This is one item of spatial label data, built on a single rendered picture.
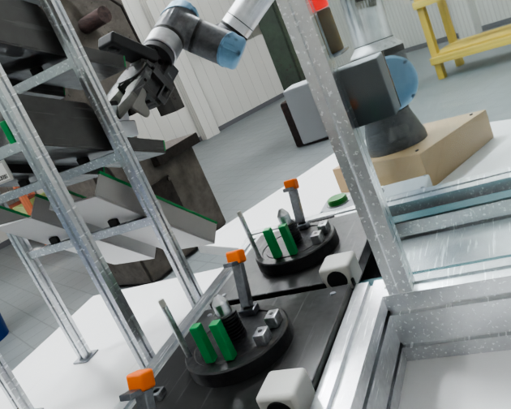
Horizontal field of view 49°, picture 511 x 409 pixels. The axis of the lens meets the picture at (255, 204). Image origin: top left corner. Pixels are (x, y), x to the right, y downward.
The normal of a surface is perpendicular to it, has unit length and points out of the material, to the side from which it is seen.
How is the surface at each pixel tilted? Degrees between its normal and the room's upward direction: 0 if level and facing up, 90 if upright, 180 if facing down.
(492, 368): 0
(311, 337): 0
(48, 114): 90
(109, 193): 90
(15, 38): 90
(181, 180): 90
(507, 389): 0
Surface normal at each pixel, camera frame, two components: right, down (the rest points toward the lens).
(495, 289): -0.35, 0.40
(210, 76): 0.59, -0.01
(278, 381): -0.39, -0.88
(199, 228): 0.78, -0.16
